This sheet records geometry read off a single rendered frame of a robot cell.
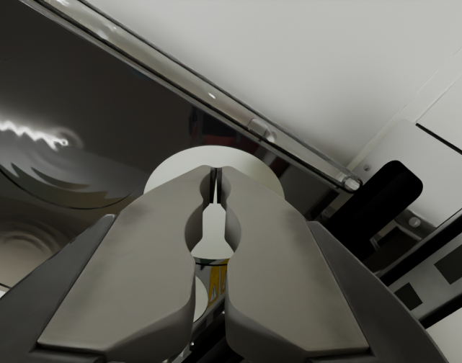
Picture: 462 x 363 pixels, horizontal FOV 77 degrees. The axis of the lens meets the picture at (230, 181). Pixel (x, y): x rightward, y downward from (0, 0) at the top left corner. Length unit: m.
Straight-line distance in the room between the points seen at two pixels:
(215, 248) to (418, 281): 0.13
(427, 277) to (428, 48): 0.18
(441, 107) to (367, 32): 0.08
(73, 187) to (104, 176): 0.02
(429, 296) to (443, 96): 0.15
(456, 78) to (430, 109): 0.03
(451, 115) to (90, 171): 0.25
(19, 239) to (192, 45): 0.20
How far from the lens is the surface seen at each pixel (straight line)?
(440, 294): 0.20
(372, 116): 0.29
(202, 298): 0.28
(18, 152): 0.23
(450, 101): 0.27
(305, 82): 0.26
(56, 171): 0.22
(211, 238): 0.23
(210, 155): 0.19
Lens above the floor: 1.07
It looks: 59 degrees down
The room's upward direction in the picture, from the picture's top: 178 degrees clockwise
